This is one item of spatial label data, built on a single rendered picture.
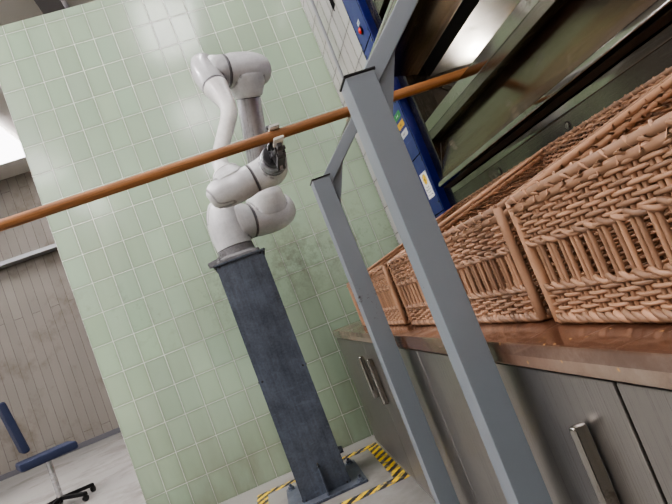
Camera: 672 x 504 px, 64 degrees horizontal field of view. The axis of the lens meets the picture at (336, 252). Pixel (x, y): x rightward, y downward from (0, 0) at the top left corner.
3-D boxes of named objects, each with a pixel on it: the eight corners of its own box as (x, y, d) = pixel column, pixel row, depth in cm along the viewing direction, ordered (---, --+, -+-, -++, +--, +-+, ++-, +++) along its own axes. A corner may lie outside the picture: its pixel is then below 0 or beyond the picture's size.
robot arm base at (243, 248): (212, 273, 233) (207, 261, 234) (260, 255, 237) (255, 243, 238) (208, 268, 215) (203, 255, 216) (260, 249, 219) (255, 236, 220)
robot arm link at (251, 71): (244, 234, 242) (286, 222, 253) (260, 241, 229) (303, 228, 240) (211, 55, 217) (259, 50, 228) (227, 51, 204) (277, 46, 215)
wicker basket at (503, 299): (589, 252, 128) (543, 147, 130) (842, 193, 73) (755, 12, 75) (408, 328, 119) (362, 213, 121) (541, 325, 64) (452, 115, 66)
